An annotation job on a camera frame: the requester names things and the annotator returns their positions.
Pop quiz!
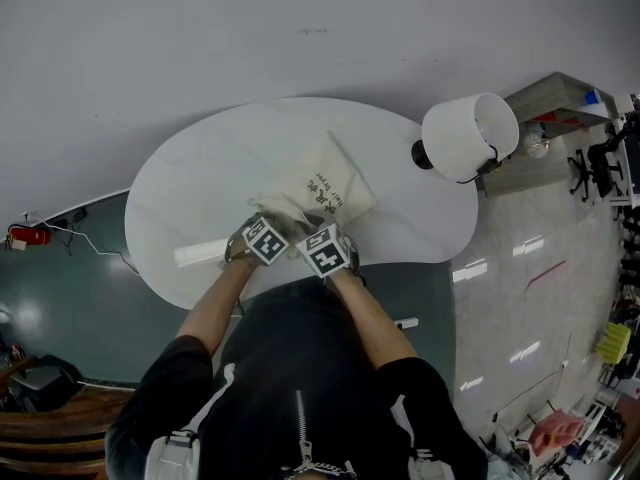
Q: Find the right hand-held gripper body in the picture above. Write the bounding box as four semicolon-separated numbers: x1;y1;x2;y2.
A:
294;222;361;280

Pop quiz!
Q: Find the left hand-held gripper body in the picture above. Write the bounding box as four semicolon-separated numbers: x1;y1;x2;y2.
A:
224;216;291;268

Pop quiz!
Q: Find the cream drawstring cloth bag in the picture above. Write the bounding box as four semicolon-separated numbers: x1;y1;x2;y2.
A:
247;130;380;235

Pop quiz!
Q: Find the person's left forearm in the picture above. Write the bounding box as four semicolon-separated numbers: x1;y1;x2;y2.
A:
174;255;262;355

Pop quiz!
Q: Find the person's right forearm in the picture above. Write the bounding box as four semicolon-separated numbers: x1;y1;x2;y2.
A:
327;270;419;370

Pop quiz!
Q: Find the person's black jacket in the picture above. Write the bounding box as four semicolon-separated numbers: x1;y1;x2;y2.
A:
104;282;489;480

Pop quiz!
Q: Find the white shade table lamp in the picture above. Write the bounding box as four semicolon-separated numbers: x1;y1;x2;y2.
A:
410;92;522;186

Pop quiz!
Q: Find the red fire extinguisher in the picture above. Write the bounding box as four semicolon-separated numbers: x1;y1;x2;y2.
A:
5;223;53;252

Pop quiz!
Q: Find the grey wooden desk with hutch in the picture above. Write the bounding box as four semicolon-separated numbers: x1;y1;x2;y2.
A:
479;71;619;200

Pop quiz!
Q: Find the black office chair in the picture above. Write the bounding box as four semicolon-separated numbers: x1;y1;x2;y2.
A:
567;140;627;204

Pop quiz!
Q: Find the pink plastic object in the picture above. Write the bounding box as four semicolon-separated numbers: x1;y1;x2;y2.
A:
528;411;587;457

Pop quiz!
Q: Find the yellow-green ridged box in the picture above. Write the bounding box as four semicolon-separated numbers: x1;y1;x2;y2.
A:
594;321;633;366

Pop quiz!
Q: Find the white floor cable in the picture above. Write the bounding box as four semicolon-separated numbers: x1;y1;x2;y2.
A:
35;219;142;275

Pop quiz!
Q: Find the white harness strap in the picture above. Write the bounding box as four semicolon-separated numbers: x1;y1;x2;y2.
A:
407;447;452;480
144;430;202;480

